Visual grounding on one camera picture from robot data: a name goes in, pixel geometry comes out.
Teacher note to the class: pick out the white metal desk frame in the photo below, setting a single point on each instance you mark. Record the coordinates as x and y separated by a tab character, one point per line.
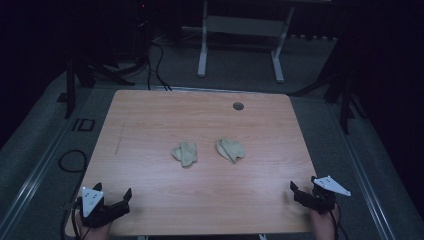
240	26

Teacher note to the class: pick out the grey metal floor rail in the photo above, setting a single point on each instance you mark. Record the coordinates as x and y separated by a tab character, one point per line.
365	186
31	181

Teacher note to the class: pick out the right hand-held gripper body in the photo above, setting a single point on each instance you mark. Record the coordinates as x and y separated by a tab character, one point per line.
321	196

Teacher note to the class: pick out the person's left hand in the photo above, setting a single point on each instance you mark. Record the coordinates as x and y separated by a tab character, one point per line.
95	232

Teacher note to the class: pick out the person's right hand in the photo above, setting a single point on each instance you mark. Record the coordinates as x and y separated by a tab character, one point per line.
322	225

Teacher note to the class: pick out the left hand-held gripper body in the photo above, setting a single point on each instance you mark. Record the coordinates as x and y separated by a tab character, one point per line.
100	210

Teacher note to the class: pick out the beige ankle sock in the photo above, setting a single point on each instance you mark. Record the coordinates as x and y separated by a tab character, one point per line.
230	149
186	154

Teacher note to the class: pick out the grey round table grommet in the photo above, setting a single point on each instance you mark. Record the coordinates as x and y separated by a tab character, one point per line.
238	106

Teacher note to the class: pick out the black metal stand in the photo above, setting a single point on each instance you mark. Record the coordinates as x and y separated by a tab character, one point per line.
345	100
70	86

